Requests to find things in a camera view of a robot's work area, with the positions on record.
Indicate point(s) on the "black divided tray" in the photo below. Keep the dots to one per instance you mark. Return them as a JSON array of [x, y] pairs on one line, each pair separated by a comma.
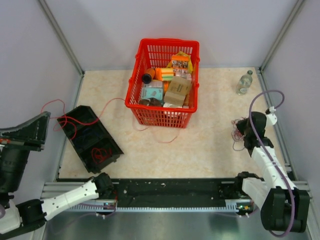
[[91, 141]]

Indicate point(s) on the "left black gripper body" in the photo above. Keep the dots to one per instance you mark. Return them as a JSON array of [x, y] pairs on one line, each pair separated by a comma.
[[12, 164]]

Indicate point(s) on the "clear glass bottle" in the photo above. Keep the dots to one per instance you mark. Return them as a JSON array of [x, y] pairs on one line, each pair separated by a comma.
[[244, 83]]

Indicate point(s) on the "brown cardboard box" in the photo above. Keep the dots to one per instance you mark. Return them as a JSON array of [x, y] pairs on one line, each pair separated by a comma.
[[177, 91]]

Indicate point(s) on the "orange black bottle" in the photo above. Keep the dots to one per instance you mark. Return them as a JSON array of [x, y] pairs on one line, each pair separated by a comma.
[[148, 75]]

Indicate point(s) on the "pink white packet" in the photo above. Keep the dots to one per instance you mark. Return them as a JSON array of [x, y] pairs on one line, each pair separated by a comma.
[[183, 73]]

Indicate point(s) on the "brown wrapped package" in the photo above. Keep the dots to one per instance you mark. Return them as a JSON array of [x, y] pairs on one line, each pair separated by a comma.
[[151, 102]]

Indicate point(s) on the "striped sponge pack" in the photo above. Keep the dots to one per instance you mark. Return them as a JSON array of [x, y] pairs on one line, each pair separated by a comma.
[[164, 74]]

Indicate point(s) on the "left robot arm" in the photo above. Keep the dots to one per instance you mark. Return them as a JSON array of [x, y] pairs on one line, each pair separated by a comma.
[[22, 218]]

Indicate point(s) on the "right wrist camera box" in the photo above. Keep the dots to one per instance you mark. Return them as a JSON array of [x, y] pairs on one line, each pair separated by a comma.
[[271, 118]]

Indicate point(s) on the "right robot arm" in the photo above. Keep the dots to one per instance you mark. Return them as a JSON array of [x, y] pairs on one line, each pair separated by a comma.
[[283, 207]]

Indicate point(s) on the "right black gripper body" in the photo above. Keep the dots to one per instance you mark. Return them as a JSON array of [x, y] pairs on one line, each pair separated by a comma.
[[242, 126]]

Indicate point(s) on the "yellow bag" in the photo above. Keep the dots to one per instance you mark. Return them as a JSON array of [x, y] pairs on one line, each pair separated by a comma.
[[190, 66]]

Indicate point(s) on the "orange snack box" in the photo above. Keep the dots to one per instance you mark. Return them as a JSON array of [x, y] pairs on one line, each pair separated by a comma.
[[179, 62]]

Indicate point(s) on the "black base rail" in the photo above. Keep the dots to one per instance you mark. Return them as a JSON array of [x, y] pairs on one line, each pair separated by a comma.
[[172, 192]]

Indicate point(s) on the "teal tissue box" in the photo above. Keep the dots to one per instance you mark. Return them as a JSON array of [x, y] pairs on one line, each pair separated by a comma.
[[155, 89]]

